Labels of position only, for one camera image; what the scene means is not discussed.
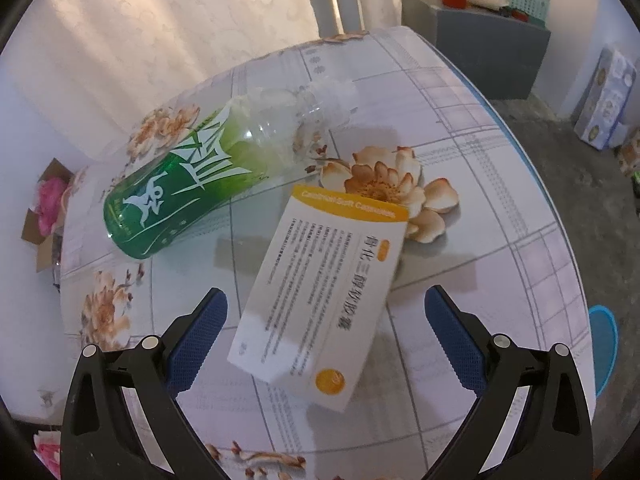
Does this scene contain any blue white tissue pack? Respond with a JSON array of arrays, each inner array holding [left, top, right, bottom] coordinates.
[[572, 45, 638, 150]]

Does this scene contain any green plastic bottle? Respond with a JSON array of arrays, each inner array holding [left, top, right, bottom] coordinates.
[[102, 77, 358, 261]]

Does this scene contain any blue plastic stool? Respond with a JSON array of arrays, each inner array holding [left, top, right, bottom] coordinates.
[[587, 305, 620, 401]]

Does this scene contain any white yellow medicine box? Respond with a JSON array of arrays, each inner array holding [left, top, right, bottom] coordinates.
[[227, 184, 411, 413]]

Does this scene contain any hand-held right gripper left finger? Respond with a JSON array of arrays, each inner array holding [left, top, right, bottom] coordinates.
[[60, 287, 228, 480]]

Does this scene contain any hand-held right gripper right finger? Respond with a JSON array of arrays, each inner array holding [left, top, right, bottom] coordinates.
[[422, 285, 596, 480]]

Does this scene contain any patterned cardboard box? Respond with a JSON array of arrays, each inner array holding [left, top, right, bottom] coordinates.
[[617, 127, 640, 178]]

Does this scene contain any brown cardboard box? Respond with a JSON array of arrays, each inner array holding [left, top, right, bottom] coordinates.
[[21, 157, 76, 273]]

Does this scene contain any floral tablecloth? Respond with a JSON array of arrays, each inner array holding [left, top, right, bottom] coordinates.
[[10, 27, 598, 480]]

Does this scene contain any pink plastic bag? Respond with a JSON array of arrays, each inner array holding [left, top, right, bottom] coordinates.
[[37, 177, 68, 233]]

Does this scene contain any grey cabinet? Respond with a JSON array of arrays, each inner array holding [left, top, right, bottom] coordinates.
[[401, 0, 552, 102]]

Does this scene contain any teal perforated holder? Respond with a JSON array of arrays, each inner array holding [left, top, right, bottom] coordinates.
[[505, 0, 551, 26]]

